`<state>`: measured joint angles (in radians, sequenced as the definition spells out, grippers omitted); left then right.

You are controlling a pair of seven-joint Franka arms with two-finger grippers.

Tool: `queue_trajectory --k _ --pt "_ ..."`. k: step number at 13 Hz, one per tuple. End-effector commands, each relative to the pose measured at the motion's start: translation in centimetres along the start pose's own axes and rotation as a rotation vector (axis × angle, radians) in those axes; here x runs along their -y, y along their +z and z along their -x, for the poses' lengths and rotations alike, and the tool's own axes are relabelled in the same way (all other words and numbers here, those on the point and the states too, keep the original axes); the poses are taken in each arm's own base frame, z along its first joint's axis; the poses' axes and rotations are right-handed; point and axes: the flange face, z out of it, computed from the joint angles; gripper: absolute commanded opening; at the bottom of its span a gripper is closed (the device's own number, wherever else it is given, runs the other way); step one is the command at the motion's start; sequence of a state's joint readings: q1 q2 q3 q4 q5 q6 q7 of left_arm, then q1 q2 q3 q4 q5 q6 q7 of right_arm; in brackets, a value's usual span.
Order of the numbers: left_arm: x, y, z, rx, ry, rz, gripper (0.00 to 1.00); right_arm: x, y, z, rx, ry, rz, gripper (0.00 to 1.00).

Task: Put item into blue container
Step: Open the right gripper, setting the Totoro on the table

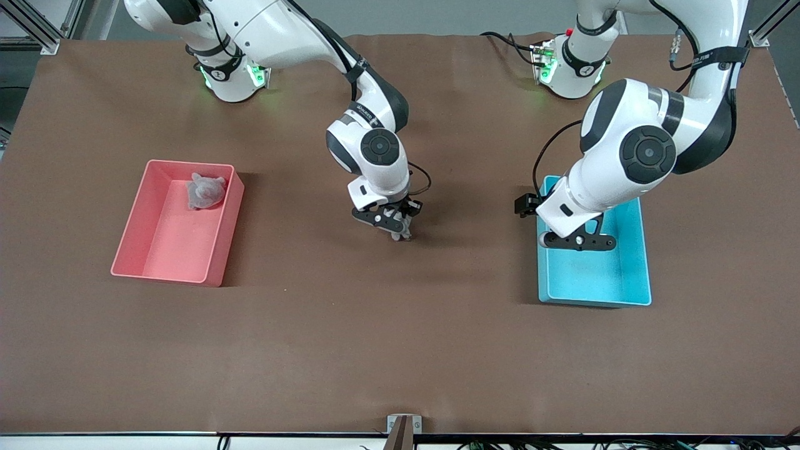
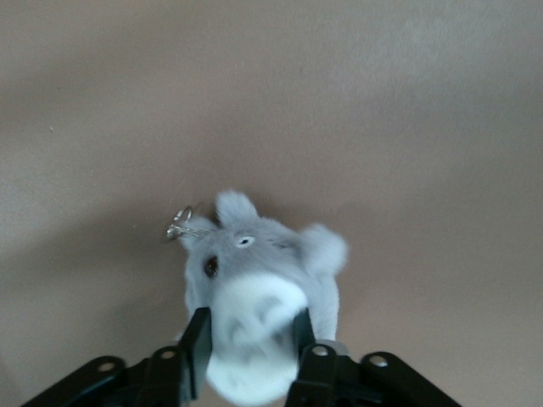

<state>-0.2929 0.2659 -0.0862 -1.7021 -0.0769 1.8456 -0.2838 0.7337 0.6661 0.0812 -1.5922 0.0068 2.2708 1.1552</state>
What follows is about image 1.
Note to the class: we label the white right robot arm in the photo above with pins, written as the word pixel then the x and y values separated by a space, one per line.
pixel 281 37

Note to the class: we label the pink plastic box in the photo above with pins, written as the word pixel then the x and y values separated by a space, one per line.
pixel 181 250

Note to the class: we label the plain grey plush toy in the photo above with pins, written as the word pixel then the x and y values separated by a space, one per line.
pixel 205 194

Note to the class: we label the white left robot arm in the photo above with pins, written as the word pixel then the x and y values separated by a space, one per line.
pixel 600 181

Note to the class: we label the grey plush toy with face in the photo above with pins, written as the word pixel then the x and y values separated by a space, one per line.
pixel 400 232

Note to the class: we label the silver base connector plate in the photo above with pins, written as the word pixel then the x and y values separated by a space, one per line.
pixel 259 76
pixel 542 62

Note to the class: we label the blue plastic box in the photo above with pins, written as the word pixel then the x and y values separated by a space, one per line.
pixel 600 281

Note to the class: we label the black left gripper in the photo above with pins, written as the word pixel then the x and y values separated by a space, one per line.
pixel 527 204

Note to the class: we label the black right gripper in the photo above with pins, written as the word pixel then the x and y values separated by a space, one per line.
pixel 409 208

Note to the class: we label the brown table cover sheet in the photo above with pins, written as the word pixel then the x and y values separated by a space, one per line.
pixel 437 344

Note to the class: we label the silver camera mount bracket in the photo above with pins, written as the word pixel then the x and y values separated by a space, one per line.
pixel 403 434

